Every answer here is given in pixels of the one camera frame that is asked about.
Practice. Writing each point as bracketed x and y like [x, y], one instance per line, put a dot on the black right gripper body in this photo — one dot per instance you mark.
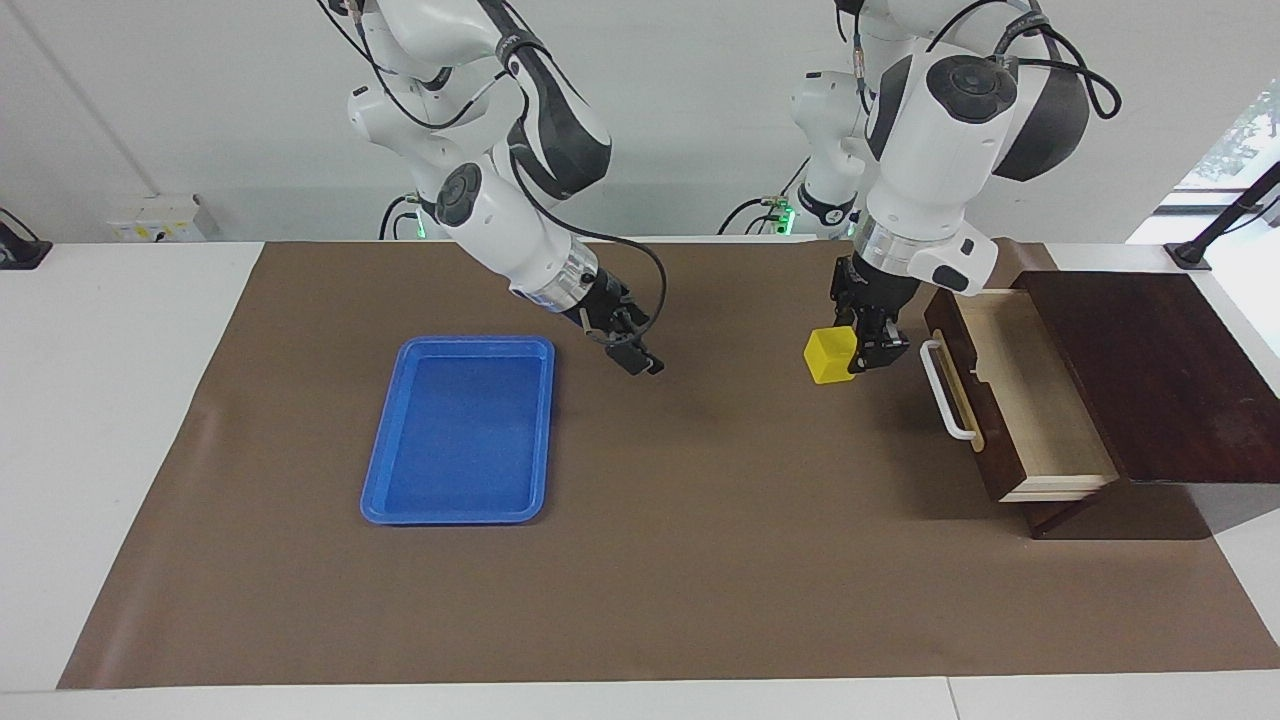
[605, 300]

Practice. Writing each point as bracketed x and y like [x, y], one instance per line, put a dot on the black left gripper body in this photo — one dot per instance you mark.
[875, 290]

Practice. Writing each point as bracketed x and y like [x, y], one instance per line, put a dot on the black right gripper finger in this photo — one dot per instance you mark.
[620, 350]
[648, 355]

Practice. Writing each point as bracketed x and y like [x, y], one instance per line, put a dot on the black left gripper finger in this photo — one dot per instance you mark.
[867, 345]
[895, 340]

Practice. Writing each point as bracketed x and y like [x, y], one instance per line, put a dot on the yellow cube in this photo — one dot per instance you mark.
[828, 358]

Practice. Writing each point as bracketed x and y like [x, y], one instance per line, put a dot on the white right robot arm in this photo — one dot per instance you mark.
[500, 220]

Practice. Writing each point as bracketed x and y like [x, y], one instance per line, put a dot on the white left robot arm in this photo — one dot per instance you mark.
[930, 150]

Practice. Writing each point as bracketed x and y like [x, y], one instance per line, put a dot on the blue plastic tray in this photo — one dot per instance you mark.
[460, 440]

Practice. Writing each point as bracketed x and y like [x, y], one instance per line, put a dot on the brown table mat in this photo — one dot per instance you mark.
[700, 550]

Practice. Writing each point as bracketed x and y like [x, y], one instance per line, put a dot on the dark wooden cabinet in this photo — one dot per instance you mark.
[1150, 370]

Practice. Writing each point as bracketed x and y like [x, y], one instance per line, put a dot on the window pane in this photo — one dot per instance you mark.
[1245, 140]

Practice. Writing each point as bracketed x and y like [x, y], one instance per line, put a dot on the black camera stand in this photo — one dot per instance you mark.
[1225, 215]

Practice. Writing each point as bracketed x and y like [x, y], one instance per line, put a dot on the white wall socket box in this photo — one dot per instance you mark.
[160, 220]

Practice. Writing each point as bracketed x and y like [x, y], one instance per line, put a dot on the black table mount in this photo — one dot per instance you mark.
[20, 255]

